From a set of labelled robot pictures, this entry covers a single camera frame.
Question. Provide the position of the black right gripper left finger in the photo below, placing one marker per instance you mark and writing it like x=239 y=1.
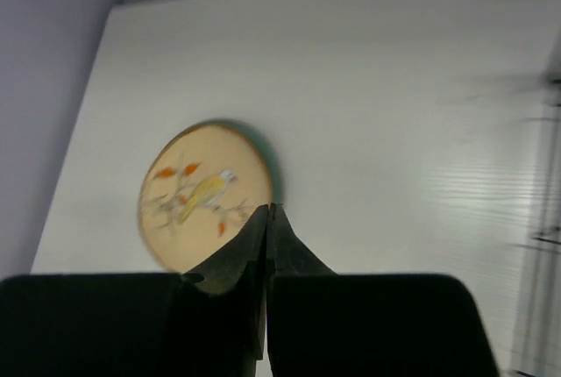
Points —
x=202 y=323

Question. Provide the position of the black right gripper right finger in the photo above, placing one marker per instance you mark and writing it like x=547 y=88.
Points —
x=320 y=323

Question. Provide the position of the beige bird pattern plate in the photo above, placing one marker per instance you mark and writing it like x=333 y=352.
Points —
x=198 y=193

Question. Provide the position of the blue-grey ceramic plate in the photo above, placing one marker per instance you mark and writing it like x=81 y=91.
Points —
x=265 y=149

